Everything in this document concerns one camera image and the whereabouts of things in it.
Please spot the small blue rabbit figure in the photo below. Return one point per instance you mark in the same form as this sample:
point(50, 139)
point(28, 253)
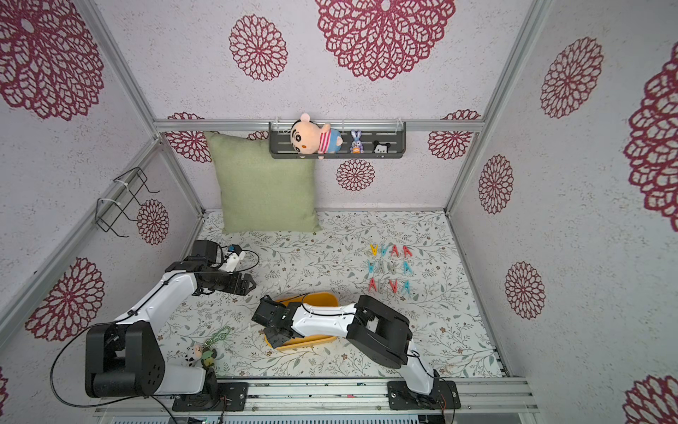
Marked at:
point(356, 145)

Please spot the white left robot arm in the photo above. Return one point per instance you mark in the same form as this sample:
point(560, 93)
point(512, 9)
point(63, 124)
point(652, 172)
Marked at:
point(124, 359)

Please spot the plush keychain with green ring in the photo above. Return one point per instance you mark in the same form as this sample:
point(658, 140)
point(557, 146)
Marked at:
point(205, 354)

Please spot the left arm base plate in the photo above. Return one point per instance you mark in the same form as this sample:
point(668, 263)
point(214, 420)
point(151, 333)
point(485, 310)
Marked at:
point(222, 397)

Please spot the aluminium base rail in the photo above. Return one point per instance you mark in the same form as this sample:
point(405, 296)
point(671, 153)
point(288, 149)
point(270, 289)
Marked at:
point(296, 396)

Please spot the dark wall shelf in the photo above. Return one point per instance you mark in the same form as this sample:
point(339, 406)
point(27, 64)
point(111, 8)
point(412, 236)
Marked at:
point(395, 134)

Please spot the yellow plastic storage box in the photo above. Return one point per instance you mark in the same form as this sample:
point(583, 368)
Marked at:
point(320, 299)

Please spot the black wire wall rack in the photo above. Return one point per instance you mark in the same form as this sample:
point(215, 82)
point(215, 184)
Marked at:
point(108, 211)

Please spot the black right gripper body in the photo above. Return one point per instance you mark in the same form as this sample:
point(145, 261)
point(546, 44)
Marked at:
point(273, 317)

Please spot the green cushion pillow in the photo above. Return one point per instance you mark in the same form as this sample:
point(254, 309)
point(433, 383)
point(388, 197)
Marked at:
point(259, 192)

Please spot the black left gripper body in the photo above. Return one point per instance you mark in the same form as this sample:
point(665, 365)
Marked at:
point(225, 282)

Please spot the cartoon boy plush doll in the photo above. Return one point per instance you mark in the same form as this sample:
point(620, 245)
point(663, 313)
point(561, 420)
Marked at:
point(307, 138)

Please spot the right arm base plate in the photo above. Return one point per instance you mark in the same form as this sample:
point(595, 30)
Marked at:
point(443, 396)

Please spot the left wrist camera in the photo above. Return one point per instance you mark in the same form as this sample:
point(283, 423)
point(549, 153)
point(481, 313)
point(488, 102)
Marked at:
point(206, 250)

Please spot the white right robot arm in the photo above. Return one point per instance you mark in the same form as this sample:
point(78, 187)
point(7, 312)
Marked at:
point(377, 330)

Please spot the black white mouse figure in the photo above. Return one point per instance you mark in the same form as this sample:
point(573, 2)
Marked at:
point(381, 148)

